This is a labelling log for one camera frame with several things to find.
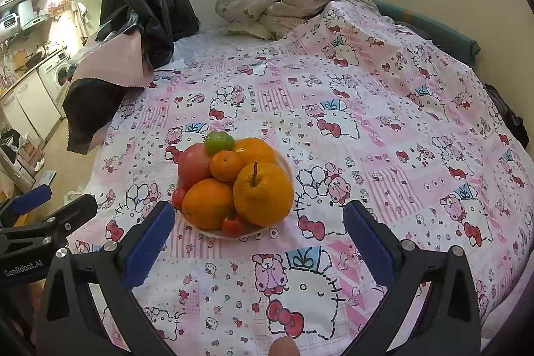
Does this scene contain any grey bed sheet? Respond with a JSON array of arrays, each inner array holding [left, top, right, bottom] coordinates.
[[152, 28, 276, 69]]

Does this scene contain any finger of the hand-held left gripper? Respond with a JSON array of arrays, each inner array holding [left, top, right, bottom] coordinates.
[[25, 194, 98, 243], [0, 184, 53, 221]]

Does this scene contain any white floor cabinet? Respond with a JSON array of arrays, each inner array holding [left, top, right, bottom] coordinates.
[[0, 70, 63, 144]]

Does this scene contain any white washing machine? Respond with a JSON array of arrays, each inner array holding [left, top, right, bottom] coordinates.
[[38, 49, 76, 119]]

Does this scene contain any smooth medium orange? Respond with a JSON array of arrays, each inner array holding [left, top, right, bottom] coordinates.
[[182, 178, 235, 230]]

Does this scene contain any white round plate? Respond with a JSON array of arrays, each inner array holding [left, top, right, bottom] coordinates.
[[174, 149, 296, 242]]

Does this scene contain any small mandarin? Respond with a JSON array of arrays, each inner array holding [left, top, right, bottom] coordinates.
[[209, 150, 243, 184]]

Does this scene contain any round orange with pale scar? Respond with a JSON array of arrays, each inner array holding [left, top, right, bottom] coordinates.
[[231, 137, 278, 169]]

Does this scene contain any person's right hand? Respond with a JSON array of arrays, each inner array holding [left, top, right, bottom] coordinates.
[[269, 336, 299, 356]]

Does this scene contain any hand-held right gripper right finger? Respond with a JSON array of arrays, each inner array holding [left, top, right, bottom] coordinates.
[[343, 200, 482, 356]]

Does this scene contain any large orange with stem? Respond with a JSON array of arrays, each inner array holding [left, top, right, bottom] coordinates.
[[233, 161, 295, 227]]

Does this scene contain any teal mattress pad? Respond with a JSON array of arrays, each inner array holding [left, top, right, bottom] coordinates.
[[371, 0, 480, 67]]

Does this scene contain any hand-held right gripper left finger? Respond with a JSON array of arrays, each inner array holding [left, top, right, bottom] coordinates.
[[37, 201, 176, 356]]

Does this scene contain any crumpled beige printed blanket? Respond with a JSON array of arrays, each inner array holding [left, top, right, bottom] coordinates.
[[215, 0, 378, 40]]

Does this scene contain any red cherry tomato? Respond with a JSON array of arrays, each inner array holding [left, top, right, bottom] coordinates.
[[171, 185, 189, 211], [221, 213, 247, 239]]

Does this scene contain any red apple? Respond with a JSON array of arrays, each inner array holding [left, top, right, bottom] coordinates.
[[177, 143, 213, 189]]

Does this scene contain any dark cloth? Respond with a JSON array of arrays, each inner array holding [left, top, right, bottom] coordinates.
[[486, 84, 530, 150]]

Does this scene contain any pink cartoon printed bedsheet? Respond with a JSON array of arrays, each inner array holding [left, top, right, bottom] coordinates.
[[67, 0, 534, 356]]

